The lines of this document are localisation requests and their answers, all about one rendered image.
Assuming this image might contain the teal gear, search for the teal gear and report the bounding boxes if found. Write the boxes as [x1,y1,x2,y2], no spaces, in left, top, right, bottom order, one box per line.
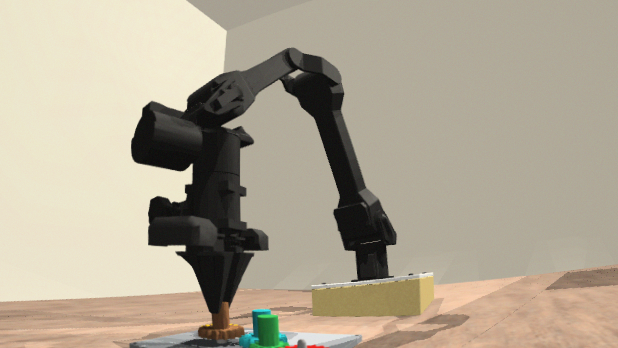
[239,309,287,348]

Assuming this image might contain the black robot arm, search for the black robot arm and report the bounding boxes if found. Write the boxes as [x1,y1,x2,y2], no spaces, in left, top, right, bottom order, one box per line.
[131,47,397,282]

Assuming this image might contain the brown gear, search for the brown gear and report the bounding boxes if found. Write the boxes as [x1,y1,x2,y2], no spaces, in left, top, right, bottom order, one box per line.
[198,302,245,340]

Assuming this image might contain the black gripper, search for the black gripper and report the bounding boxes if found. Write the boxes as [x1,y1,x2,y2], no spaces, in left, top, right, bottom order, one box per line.
[148,172,269,314]

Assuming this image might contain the green gear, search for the green gear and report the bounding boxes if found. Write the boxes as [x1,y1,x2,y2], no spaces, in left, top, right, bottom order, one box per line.
[249,314,290,348]

